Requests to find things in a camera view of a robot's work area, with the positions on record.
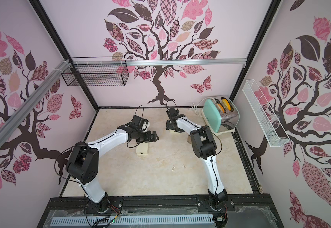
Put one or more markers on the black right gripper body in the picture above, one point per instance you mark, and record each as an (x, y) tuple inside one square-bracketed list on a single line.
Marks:
[(170, 125)]

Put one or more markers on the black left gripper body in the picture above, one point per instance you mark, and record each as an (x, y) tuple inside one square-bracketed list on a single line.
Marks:
[(142, 137)]

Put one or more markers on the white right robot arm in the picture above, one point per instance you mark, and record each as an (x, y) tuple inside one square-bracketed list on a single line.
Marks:
[(204, 147)]

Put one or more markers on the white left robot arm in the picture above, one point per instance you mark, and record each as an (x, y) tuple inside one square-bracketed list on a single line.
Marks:
[(83, 163)]

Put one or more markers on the small cream square box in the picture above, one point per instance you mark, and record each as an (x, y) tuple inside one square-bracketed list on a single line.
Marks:
[(176, 130)]

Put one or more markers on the brown spice jar black lid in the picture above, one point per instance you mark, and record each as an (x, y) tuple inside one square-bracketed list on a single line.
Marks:
[(189, 139)]

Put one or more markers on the mint green toaster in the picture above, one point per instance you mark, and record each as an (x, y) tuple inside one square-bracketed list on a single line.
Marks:
[(220, 114)]

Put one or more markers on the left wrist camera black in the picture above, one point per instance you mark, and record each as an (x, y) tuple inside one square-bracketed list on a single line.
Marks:
[(139, 123)]

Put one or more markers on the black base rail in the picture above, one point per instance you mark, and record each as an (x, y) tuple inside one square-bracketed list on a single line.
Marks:
[(202, 203)]

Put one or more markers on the black wire basket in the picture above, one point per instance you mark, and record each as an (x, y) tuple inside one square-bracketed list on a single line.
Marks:
[(97, 73)]

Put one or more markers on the white wire shelf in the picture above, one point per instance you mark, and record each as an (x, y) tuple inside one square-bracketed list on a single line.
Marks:
[(267, 118)]

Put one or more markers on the white slotted cable duct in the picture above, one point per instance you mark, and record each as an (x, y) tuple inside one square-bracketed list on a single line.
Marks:
[(127, 220)]

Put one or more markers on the aluminium rail back wall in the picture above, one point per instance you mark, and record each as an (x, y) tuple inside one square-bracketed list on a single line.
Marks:
[(182, 62)]

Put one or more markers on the aluminium rail wall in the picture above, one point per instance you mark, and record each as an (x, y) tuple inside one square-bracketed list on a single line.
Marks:
[(17, 118), (182, 62)]

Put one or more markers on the black right corner post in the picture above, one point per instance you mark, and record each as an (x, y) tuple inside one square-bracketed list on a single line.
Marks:
[(267, 21)]

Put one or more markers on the aluminium rail left wall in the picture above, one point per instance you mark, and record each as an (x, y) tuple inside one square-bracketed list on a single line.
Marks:
[(17, 118)]

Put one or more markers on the black corner frame post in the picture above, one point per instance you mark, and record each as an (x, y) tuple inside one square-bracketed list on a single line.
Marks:
[(41, 13)]

